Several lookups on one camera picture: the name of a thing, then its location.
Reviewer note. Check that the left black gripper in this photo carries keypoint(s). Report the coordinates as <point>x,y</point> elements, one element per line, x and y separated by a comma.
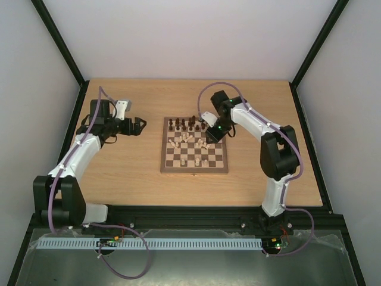
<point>137,130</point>

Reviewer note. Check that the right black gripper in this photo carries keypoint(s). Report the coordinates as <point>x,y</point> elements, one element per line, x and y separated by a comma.
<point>215,135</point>

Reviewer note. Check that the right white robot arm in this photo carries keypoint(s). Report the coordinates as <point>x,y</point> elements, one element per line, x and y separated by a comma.
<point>279,152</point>

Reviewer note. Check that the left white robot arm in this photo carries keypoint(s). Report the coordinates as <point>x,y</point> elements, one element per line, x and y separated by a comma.
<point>57,195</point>

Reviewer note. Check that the dark chess pieces row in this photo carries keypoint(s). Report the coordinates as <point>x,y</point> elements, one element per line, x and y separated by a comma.
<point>177,124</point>

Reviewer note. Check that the left white pieces pile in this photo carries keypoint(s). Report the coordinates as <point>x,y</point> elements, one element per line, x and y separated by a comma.
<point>178,141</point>

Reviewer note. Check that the wooden chess board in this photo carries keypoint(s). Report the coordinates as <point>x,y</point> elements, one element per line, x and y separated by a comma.
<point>171,158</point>

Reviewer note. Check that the metal front tray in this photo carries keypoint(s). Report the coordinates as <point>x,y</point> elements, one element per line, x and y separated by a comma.
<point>321,260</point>

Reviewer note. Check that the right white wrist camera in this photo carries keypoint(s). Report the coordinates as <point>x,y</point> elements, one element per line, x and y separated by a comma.
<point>209,118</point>

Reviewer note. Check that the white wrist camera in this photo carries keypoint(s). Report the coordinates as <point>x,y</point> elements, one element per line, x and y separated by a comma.
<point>209,118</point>
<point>121,107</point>

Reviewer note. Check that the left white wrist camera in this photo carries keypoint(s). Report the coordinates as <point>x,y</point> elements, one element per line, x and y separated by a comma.
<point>121,107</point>

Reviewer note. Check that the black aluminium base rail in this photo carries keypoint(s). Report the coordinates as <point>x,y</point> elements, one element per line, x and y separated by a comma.
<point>243,220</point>

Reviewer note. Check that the grey slotted cable duct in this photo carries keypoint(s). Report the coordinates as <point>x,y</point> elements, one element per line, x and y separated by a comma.
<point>151,243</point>

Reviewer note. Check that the left black frame post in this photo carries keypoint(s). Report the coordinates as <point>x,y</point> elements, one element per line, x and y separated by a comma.
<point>56,36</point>

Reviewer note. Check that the black frame post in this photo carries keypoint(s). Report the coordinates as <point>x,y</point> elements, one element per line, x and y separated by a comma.
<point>56,36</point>
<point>319,41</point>

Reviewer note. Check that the right black frame post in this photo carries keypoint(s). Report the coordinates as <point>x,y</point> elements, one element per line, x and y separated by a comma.
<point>319,41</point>

